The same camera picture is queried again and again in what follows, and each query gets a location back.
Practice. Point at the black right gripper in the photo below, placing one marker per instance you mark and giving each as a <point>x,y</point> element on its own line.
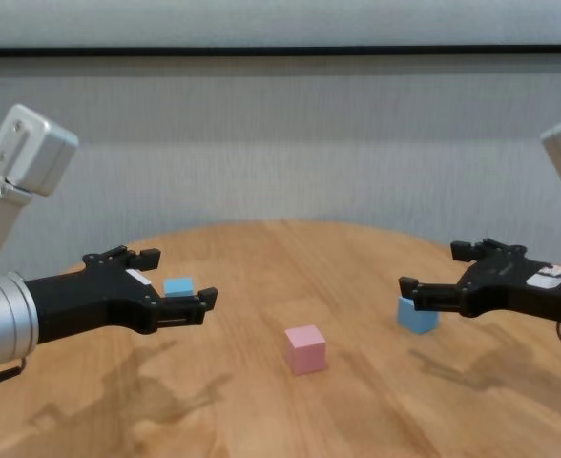
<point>504,286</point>

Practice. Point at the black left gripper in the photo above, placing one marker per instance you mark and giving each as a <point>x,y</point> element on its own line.
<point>94,300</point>

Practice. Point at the blue cube block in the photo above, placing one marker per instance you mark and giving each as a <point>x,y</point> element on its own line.
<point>178,286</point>
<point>421,322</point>

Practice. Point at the pink cube block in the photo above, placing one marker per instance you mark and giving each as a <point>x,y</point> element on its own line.
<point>306,353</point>

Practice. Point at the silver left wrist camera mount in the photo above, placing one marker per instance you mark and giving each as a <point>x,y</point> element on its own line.
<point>32,148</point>

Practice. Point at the black wall rail strip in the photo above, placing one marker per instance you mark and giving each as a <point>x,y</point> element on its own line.
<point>280,50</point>

